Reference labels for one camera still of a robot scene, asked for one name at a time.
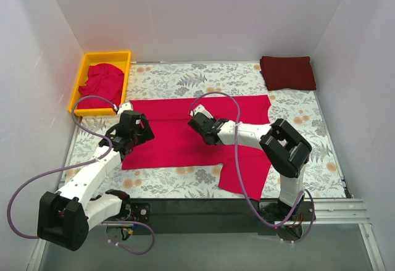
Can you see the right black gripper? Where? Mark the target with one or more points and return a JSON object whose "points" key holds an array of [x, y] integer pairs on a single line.
{"points": [[196, 123]]}

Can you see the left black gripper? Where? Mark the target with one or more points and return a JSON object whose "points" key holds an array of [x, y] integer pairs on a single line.
{"points": [[142, 130]]}

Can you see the bright red t-shirt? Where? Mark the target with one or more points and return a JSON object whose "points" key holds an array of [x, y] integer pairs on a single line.
{"points": [[176, 144]]}

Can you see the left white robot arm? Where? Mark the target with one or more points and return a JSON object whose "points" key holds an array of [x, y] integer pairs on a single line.
{"points": [[66, 216]]}

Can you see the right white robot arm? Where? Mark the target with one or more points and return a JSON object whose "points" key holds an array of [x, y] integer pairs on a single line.
{"points": [[287, 151]]}

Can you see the floral patterned table mat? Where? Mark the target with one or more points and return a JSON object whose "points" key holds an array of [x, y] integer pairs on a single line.
{"points": [[322, 177]]}

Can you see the red t-shirt in bin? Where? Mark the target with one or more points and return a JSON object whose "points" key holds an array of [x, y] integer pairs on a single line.
{"points": [[104, 80]]}

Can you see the yellow plastic bin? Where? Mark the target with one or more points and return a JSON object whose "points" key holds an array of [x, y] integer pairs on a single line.
{"points": [[96, 105]]}

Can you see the folded dark red t-shirt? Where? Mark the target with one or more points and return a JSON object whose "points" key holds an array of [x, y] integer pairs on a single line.
{"points": [[287, 73]]}

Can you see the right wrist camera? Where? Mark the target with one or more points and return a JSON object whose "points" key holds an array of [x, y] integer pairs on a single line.
{"points": [[200, 109]]}

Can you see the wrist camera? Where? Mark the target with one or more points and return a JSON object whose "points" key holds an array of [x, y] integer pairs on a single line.
{"points": [[200, 109], [123, 107]]}

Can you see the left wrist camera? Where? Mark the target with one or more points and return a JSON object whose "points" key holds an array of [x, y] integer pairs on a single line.
{"points": [[123, 107]]}

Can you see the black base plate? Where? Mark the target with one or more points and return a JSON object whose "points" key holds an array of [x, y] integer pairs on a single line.
{"points": [[201, 216]]}

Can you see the aluminium rail frame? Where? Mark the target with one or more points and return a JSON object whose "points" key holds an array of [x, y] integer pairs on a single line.
{"points": [[223, 234]]}

